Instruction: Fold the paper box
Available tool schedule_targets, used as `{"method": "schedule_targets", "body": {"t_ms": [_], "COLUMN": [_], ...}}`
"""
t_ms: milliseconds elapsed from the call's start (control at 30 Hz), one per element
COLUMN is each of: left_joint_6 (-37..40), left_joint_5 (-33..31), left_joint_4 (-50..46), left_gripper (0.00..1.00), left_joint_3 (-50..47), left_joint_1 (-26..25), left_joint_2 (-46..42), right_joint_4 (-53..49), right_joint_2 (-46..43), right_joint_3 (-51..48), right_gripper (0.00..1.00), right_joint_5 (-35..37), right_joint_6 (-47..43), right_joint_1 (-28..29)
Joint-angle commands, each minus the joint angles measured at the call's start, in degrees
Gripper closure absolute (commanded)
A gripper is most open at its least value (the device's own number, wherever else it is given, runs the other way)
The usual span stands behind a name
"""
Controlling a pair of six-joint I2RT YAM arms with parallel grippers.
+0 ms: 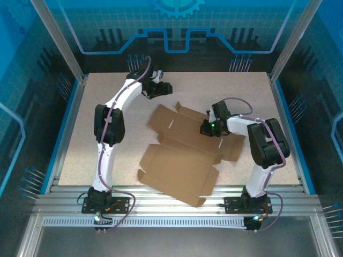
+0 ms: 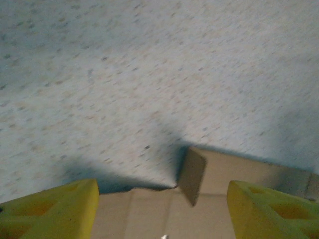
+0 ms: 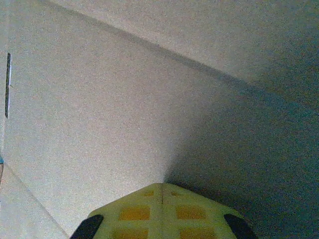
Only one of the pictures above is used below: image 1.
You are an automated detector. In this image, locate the slotted grey cable duct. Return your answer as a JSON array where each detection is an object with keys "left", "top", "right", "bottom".
[{"left": 41, "top": 216, "right": 249, "bottom": 229}]

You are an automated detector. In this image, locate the aluminium frame post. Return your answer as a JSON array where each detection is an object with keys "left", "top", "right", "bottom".
[
  {"left": 269, "top": 0, "right": 324, "bottom": 82},
  {"left": 29, "top": 0, "right": 89, "bottom": 82}
]

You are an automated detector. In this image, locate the aluminium mounting rail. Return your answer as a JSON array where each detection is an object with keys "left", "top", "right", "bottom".
[{"left": 32, "top": 184, "right": 322, "bottom": 218}]

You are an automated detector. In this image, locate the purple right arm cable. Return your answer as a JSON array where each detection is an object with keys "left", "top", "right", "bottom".
[{"left": 218, "top": 97, "right": 287, "bottom": 233}]

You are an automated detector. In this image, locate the grey metal panel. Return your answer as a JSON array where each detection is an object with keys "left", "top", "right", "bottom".
[{"left": 34, "top": 227, "right": 322, "bottom": 257}]

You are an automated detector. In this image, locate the brown cardboard paper box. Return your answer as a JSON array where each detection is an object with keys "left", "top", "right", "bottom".
[{"left": 137, "top": 101, "right": 247, "bottom": 208}]

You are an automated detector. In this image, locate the aluminium side rail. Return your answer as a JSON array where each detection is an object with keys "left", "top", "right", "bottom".
[
  {"left": 269, "top": 74, "right": 317, "bottom": 195},
  {"left": 44, "top": 74, "right": 89, "bottom": 195}
]

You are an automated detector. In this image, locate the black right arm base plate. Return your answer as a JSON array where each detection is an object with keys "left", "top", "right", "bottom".
[{"left": 223, "top": 196, "right": 274, "bottom": 215}]

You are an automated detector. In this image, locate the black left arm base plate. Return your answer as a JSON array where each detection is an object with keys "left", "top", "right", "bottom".
[{"left": 81, "top": 196, "right": 132, "bottom": 215}]

